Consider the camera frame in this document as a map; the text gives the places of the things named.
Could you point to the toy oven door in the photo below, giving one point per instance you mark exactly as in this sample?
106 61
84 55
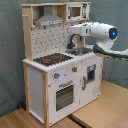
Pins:
63 98

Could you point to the right red oven knob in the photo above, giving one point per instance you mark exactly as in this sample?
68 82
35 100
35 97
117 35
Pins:
74 69

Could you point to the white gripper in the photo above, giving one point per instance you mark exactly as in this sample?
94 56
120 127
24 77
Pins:
81 29

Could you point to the grey toy sink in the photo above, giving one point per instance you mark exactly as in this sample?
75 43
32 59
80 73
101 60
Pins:
79 51

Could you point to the white cabinet door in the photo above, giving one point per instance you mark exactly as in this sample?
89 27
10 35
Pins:
90 79

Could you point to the wooden toy kitchen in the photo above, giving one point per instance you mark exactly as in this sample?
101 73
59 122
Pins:
42 41

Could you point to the black toy stovetop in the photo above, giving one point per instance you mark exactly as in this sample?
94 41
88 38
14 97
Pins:
52 59

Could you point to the left red oven knob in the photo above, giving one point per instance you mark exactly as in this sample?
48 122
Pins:
56 75

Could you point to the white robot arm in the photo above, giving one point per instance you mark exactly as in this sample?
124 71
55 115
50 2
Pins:
106 34

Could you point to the black toy faucet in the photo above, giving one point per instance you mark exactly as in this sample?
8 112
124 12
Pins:
71 44

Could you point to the red oven knob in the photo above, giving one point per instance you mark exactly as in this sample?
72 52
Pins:
56 75
74 69

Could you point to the grey range hood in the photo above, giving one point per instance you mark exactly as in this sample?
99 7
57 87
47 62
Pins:
48 18

